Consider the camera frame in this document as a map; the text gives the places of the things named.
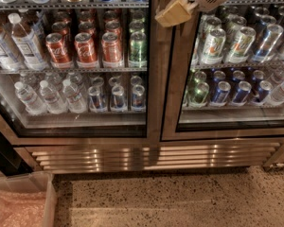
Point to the front middle red cola can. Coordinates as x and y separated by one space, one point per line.
87 56

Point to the left energy drink can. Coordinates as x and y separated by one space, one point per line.
97 101

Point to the left edge tea bottle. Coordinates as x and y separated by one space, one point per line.
9 54

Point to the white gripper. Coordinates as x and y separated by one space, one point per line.
178 12

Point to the left water bottle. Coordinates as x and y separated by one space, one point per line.
33 103

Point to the middle blue can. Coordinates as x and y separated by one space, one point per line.
241 92

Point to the white green soda can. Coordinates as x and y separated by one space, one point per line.
242 41
213 46

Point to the front left red cola can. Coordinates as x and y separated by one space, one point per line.
58 50

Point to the silver blue tall can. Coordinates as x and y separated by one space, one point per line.
268 40

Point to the glass fridge door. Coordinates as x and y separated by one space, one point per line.
182 122
69 18

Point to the energy drink can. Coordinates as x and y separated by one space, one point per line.
118 99
138 98
97 101

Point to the left white green soda can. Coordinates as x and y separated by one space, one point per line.
213 46

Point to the green can lower shelf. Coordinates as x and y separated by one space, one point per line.
199 95

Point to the water bottle right fridge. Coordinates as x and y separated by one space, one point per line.
276 97

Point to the right blue red can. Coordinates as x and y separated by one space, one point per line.
262 90

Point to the right white green soda can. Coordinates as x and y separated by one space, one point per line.
242 41

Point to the water bottle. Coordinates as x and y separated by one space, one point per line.
52 98
33 103
76 102

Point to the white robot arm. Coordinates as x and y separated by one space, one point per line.
177 12

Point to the left blue can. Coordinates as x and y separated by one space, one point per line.
221 93

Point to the right water bottle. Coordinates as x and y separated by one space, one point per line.
76 102

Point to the middle energy drink can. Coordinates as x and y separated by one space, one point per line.
118 99

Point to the middle water bottle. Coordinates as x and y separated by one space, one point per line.
52 98

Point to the tea bottle white cap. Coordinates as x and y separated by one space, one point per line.
28 43

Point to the right energy drink can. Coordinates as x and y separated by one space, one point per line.
138 98

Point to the steel fridge bottom grille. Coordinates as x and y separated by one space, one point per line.
263 151

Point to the clear plastic storage bin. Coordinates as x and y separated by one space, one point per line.
27 200

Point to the red cola can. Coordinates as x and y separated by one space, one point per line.
87 56
58 50

